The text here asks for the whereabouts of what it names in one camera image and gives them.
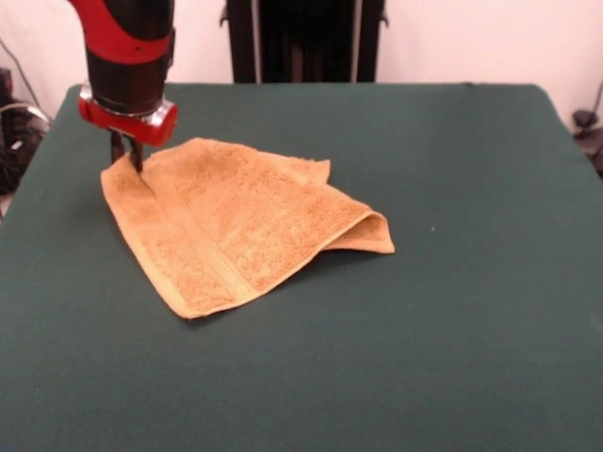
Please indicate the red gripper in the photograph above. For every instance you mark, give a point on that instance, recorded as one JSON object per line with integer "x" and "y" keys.
{"x": 122, "y": 124}

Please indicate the orange terry towel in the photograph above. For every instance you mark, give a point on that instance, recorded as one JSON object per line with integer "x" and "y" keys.
{"x": 245, "y": 221}

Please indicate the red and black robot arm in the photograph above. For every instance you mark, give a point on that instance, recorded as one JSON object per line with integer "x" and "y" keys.
{"x": 127, "y": 28}

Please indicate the dark green table cloth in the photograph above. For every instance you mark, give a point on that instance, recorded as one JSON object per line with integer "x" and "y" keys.
{"x": 424, "y": 306}

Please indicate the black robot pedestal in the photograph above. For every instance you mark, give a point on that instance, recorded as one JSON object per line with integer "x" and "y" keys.
{"x": 306, "y": 42}

